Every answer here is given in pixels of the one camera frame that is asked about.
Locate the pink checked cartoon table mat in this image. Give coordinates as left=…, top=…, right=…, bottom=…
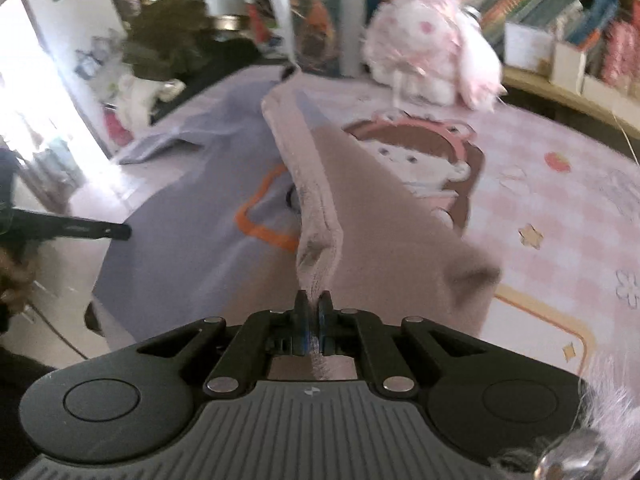
left=30, top=67, right=640, bottom=401

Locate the olive green cloth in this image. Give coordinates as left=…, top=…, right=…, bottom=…
left=121, top=0, right=222, bottom=82

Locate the white frame post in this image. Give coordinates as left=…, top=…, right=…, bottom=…
left=256, top=0, right=297, bottom=72

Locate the brown and lavender fleece garment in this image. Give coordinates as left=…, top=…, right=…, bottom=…
left=92, top=77, right=503, bottom=383

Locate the clear shiny bead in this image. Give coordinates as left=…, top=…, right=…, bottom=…
left=536, top=431, right=609, bottom=480

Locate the white fluffy pompom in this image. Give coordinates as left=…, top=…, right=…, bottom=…
left=575, top=354, right=640, bottom=480

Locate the white cloth bag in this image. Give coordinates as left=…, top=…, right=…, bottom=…
left=114, top=74, right=187, bottom=128

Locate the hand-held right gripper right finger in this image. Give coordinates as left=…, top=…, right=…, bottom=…
left=319, top=292, right=495, bottom=395

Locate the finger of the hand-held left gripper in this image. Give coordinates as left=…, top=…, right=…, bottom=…
left=9, top=208, right=132, bottom=242

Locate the black bag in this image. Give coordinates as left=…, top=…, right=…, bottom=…
left=150, top=40, right=268, bottom=122

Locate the dark illustrated book cover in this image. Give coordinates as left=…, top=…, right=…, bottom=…
left=289, top=0, right=351, bottom=77

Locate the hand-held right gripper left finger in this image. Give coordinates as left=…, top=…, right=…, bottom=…
left=137, top=292, right=312, bottom=395

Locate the pink and white plush toy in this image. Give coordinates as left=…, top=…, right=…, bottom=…
left=361, top=0, right=508, bottom=113

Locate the metal bowl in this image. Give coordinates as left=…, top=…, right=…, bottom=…
left=211, top=14, right=249, bottom=34

